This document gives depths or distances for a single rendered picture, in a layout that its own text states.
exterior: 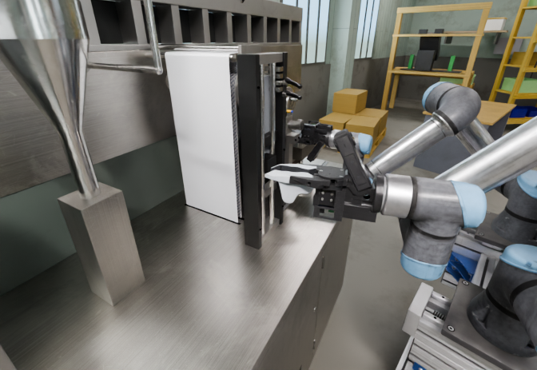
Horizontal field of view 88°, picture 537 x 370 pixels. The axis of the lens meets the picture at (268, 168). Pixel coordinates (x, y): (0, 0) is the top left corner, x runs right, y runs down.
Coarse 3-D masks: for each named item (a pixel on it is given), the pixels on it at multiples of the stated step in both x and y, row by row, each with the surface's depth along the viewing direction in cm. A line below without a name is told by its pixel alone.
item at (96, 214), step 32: (32, 64) 43; (64, 64) 45; (32, 96) 46; (64, 96) 47; (64, 128) 50; (96, 192) 58; (96, 224) 57; (128, 224) 63; (96, 256) 58; (128, 256) 65; (96, 288) 66; (128, 288) 67
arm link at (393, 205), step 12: (384, 180) 48; (396, 180) 47; (408, 180) 47; (384, 192) 47; (396, 192) 46; (408, 192) 46; (384, 204) 47; (396, 204) 46; (408, 204) 45; (396, 216) 48
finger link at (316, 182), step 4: (292, 176) 49; (296, 176) 49; (316, 176) 50; (292, 180) 50; (296, 180) 49; (300, 180) 49; (304, 180) 48; (308, 180) 48; (312, 180) 48; (316, 180) 48; (320, 180) 48; (324, 180) 48; (328, 180) 48; (332, 180) 49; (296, 184) 50; (300, 184) 49; (304, 184) 48; (308, 184) 49; (312, 184) 48; (316, 184) 48; (320, 184) 48; (324, 184) 48; (328, 184) 48; (316, 188) 48; (320, 188) 48
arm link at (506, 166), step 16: (528, 128) 49; (496, 144) 52; (512, 144) 50; (528, 144) 49; (464, 160) 56; (480, 160) 53; (496, 160) 51; (512, 160) 50; (528, 160) 49; (448, 176) 57; (464, 176) 54; (480, 176) 53; (496, 176) 52; (512, 176) 51
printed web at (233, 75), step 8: (232, 64) 81; (232, 72) 79; (232, 80) 78; (232, 88) 78; (232, 96) 79; (232, 104) 80; (232, 112) 82; (240, 136) 102; (240, 184) 91; (240, 192) 93; (240, 200) 94; (240, 208) 95; (240, 216) 97
